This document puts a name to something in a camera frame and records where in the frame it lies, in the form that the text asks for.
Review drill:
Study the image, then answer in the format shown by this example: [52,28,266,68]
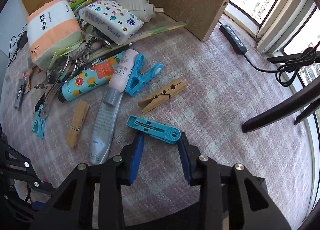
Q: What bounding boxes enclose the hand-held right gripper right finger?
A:
[177,132,292,230]

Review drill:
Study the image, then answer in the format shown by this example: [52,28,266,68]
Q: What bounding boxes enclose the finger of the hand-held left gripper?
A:
[0,130,56,210]

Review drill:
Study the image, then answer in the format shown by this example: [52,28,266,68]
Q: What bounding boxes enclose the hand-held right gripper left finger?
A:
[29,133,145,230]

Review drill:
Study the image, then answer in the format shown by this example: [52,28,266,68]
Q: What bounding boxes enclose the light blue clothes peg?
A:
[35,110,47,141]
[31,112,40,133]

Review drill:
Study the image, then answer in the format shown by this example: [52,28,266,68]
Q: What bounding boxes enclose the orange green tissue pack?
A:
[26,0,85,68]

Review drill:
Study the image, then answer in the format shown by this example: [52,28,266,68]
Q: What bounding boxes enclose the star dotted tissue pack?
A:
[82,0,145,45]

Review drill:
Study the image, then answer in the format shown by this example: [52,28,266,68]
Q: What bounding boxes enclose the clear tube grey cap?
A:
[88,88,123,166]

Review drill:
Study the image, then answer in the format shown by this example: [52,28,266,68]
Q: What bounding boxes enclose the silver metal clamp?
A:
[34,56,78,120]

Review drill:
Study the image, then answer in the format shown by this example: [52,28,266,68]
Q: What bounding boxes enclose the wooden clothes peg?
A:
[138,77,187,114]
[66,100,90,148]

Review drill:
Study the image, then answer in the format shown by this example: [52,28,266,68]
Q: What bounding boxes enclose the blue round-end clothes peg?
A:
[124,54,163,96]

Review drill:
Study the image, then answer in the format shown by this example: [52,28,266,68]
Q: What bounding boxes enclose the small snack sachet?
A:
[22,66,34,93]

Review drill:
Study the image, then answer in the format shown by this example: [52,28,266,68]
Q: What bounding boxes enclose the pink white tube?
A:
[108,49,138,94]

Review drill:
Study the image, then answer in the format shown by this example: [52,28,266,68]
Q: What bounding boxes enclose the teal orange-print tube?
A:
[57,53,127,103]

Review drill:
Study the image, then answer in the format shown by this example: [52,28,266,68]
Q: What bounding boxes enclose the black tripod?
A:
[241,51,320,134]

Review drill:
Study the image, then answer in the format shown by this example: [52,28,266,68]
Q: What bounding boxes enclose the black pen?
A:
[75,44,135,71]

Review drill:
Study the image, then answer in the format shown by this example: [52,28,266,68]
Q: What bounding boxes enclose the metal key rings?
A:
[79,17,113,63]

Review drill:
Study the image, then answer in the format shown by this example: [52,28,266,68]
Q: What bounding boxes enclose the white power strip with charger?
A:
[7,24,27,68]

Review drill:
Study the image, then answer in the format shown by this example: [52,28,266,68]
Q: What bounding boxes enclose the black power adapter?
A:
[15,31,28,50]

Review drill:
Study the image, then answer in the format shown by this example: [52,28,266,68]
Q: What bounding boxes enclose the green chopstick sleeve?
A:
[130,20,188,42]

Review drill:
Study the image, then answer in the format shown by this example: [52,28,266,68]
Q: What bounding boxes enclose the black inline controller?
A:
[219,24,248,54]

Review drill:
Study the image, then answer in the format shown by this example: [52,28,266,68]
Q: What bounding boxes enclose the white charger plug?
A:
[115,0,165,22]

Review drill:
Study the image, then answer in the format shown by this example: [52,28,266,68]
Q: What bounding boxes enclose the black controller cable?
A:
[244,47,320,87]

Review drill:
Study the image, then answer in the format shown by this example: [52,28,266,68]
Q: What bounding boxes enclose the white window frame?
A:
[223,0,320,223]

